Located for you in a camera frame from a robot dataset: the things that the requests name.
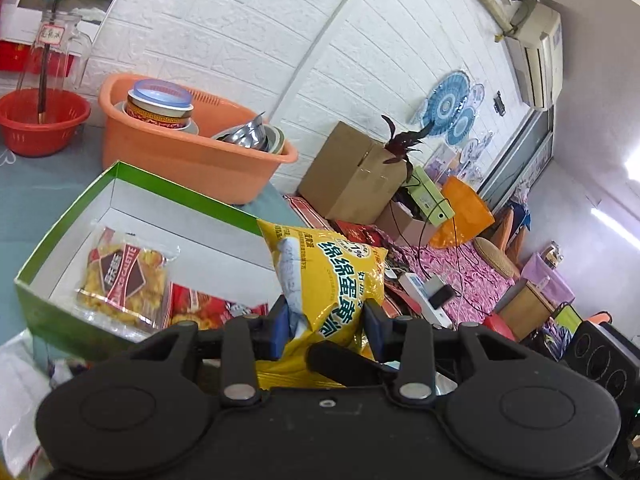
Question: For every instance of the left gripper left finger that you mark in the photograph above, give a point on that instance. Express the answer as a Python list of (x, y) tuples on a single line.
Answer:
[(239, 344)]

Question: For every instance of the wall air conditioner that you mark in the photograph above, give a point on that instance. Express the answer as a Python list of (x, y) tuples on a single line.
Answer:
[(535, 44)]

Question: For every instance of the light green small box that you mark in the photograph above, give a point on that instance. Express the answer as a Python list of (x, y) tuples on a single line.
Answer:
[(435, 208)]

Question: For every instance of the red plastic basket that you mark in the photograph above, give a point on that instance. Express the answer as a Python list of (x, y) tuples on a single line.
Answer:
[(28, 132)]

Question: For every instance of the steel bowl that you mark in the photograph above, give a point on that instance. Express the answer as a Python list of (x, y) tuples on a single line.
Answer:
[(251, 135)]

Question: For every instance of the red lion snack bag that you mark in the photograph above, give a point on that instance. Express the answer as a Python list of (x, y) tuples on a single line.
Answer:
[(209, 312)]

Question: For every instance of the plaid blanket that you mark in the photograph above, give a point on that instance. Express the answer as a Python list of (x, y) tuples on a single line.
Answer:
[(354, 232)]

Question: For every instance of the dark purple plant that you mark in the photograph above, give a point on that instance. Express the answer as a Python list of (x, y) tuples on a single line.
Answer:
[(402, 143)]

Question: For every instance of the orange plastic bag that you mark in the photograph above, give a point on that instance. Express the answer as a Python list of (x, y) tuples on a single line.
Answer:
[(471, 216)]

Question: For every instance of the green cardboard box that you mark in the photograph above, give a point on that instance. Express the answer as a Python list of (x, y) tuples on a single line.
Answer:
[(212, 247)]

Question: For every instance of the brown cardboard box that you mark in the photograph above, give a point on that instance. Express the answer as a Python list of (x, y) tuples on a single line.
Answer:
[(348, 179)]

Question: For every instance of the blue round wall decoration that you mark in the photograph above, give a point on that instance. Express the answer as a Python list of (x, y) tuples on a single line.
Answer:
[(446, 102)]

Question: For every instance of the white power strip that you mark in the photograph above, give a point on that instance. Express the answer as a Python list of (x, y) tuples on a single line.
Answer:
[(414, 287)]

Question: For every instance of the clear galette cookie bag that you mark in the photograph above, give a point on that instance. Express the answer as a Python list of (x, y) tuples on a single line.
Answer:
[(127, 278)]

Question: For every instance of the orange plastic basin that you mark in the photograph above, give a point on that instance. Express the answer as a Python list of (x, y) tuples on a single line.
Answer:
[(197, 161)]

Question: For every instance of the yellow egg cake bag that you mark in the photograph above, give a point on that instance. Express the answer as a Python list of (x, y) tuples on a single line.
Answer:
[(325, 280)]

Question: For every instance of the red fu wall calendar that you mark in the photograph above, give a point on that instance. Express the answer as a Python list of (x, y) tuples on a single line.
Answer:
[(45, 0)]

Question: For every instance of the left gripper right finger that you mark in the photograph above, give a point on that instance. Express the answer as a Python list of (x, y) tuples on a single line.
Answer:
[(409, 342)]

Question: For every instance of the lidded container blue lid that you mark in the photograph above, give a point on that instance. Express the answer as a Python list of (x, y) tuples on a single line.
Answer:
[(159, 103)]

